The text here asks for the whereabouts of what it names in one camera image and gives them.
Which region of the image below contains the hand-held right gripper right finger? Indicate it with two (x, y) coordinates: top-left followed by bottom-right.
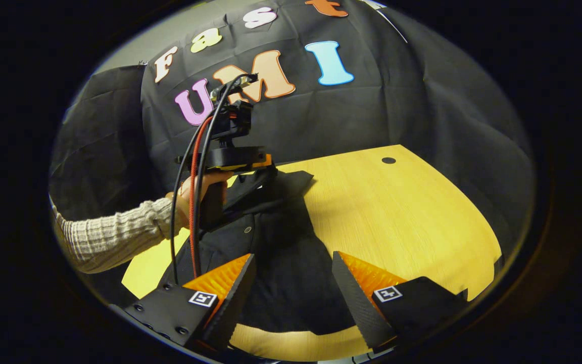
(331, 251), (468, 354)

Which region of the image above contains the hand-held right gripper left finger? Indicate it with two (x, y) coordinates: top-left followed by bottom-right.
(124, 253), (257, 354)

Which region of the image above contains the black coat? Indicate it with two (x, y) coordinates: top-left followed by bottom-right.
(160, 169), (357, 337)

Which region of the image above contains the black backdrop cloth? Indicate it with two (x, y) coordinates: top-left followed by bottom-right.
(48, 0), (534, 304)

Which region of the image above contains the black cable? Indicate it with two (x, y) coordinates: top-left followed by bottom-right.
(170, 129), (206, 285)
(193, 73), (259, 278)

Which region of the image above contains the red cable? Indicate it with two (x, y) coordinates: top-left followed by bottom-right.
(188, 115), (214, 278)

